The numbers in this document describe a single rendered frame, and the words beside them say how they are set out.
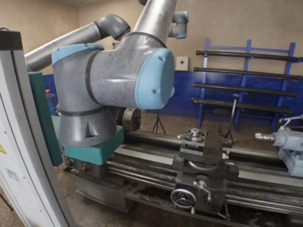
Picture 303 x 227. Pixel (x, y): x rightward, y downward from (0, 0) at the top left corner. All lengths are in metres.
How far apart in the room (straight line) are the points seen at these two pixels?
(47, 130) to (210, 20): 4.24
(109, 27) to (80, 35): 0.17
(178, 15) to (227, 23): 3.12
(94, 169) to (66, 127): 1.23
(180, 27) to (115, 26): 0.62
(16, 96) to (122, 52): 0.27
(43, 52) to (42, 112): 0.53
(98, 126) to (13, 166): 0.32
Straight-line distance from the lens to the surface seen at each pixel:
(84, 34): 0.99
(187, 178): 1.25
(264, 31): 4.57
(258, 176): 1.49
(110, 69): 0.35
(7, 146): 0.59
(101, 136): 0.46
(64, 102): 0.46
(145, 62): 0.32
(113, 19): 0.93
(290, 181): 1.60
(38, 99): 0.48
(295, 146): 1.60
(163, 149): 1.76
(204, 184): 1.19
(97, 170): 1.66
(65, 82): 0.44
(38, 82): 0.48
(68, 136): 0.48
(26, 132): 0.48
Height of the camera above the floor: 1.71
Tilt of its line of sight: 21 degrees down
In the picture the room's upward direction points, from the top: straight up
